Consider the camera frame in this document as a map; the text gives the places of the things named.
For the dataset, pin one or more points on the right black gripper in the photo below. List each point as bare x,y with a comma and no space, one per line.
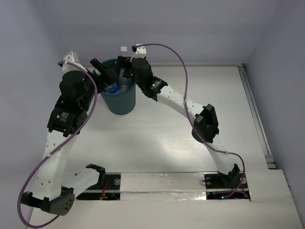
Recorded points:
126,60

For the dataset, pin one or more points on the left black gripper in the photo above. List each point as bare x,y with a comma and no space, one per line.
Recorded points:
96,78

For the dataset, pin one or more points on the blue label bottle white cap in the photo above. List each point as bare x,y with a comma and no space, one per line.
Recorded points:
113,88

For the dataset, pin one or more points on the clear crushed bottle white cap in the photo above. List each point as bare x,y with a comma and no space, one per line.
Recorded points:
123,82

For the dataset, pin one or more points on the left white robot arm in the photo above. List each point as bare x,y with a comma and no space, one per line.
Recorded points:
44,188

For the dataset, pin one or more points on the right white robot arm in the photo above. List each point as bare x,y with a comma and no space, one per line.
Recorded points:
203,119

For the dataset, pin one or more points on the dark green plastic bin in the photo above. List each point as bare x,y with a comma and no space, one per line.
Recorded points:
120,103

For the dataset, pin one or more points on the silver foil strip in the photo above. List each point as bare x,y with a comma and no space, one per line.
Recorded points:
171,186

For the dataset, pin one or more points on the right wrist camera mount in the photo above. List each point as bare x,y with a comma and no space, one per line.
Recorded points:
139,52

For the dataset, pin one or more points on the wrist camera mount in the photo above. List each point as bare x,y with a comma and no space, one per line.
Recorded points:
139,52
68,62

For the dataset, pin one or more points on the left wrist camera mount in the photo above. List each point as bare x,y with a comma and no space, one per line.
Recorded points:
68,62

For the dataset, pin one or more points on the aluminium rail right edge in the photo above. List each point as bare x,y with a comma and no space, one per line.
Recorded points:
256,118

